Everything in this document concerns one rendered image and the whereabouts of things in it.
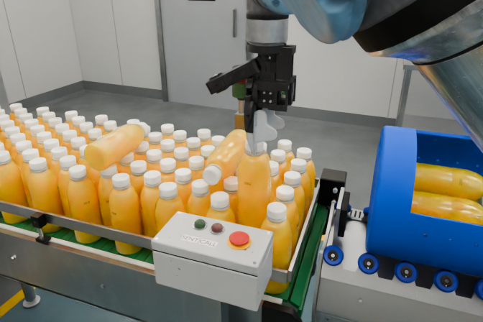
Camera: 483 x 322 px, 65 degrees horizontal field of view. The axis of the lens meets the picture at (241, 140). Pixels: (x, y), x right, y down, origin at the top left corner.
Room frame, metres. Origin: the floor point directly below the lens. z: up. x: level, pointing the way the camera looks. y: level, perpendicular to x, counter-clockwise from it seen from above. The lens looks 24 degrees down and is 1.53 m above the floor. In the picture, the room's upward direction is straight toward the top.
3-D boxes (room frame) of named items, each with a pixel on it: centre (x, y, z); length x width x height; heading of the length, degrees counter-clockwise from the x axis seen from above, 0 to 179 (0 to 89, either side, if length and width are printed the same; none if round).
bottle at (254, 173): (0.70, -0.03, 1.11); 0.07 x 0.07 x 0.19
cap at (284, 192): (0.72, -0.10, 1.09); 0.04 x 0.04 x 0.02
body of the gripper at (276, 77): (0.69, -0.05, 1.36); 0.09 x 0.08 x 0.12; 70
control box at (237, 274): (0.56, 0.05, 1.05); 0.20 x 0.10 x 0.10; 70
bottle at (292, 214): (0.72, -0.10, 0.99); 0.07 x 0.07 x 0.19
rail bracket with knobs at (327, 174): (0.96, -0.27, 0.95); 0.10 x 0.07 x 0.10; 160
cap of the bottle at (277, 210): (0.65, -0.07, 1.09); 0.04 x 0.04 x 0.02
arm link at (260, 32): (0.70, -0.05, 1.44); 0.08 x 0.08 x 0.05
